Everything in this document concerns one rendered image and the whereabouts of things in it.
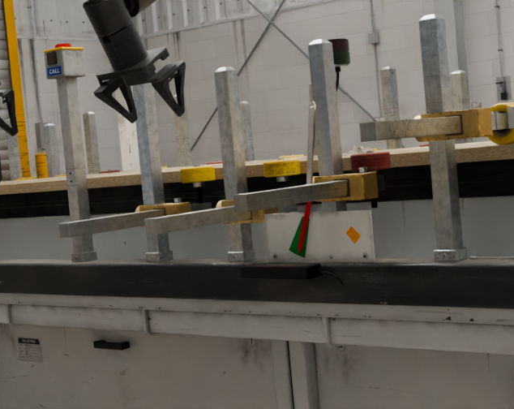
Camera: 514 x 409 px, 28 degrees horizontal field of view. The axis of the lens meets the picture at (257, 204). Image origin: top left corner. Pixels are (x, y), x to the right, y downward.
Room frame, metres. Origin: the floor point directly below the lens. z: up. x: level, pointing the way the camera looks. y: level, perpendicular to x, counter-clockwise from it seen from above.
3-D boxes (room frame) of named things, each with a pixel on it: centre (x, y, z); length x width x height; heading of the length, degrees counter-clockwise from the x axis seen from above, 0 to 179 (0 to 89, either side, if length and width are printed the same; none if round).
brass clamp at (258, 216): (2.15, 0.02, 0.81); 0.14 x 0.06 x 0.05; 50
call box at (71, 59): (2.49, 0.43, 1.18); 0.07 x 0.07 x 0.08; 50
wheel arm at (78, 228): (2.24, 0.26, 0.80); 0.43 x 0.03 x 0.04; 140
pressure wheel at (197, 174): (2.39, 0.13, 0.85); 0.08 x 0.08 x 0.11
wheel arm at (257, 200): (1.90, -0.11, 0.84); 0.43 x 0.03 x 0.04; 140
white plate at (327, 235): (2.01, -0.11, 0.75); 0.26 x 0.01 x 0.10; 50
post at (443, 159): (1.85, -0.34, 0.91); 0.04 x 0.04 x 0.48; 50
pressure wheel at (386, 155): (2.05, -0.24, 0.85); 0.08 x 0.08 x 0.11
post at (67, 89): (2.49, 0.44, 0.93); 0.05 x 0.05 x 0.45; 50
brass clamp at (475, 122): (1.84, -0.36, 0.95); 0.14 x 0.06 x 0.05; 50
